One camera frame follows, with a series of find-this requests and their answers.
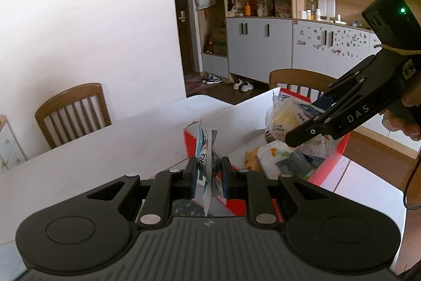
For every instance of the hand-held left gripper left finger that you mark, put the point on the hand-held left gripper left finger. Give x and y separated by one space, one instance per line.
192 179

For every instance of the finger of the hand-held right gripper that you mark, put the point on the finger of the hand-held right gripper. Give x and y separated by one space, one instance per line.
309 134
348 83

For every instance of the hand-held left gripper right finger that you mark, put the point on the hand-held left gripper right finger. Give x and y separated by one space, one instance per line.
225 179

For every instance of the white teal snack packet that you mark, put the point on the white teal snack packet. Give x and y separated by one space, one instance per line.
205 169

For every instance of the clear bag of yellow snacks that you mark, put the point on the clear bag of yellow snacks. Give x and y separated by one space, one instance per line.
286 118

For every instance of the yellow plush toy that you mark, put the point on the yellow plush toy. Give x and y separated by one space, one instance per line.
251 159

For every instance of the white red cardboard box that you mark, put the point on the white red cardboard box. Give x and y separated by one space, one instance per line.
240 136

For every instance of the white desktop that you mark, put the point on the white desktop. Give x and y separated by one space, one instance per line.
98 162

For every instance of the person's right hand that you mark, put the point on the person's right hand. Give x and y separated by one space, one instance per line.
399 126

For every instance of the dark blue packet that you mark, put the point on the dark blue packet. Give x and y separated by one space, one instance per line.
296 165

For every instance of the white flat packet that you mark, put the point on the white flat packet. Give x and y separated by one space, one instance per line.
273 156

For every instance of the stickered grey low cabinet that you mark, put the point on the stickered grey low cabinet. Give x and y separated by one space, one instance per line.
312 54

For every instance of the wooden slat-back chair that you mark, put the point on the wooden slat-back chair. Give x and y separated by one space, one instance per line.
70 93
296 75

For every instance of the white rounded panel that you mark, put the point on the white rounded panel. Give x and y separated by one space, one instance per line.
326 6

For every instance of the white sneaker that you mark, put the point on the white sneaker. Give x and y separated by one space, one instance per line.
247 86
237 83

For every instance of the red patterned rug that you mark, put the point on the red patterned rug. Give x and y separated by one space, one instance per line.
194 83

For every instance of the dark sneaker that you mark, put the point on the dark sneaker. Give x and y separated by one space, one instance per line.
206 79
215 80

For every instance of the brown figurine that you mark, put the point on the brown figurine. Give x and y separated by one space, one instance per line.
272 6

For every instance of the white spray bottle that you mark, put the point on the white spray bottle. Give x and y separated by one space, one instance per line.
261 9

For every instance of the orange bottle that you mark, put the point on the orange bottle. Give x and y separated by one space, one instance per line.
247 9

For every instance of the printed cardboard carton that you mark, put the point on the printed cardboard carton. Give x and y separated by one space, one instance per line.
219 37

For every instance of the dark wooden door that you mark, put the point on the dark wooden door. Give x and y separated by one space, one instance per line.
182 37

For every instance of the white sideboard with drawers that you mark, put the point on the white sideboard with drawers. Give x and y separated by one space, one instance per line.
11 146

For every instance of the grey wall cabinet unit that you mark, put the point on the grey wall cabinet unit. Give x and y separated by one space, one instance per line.
256 37

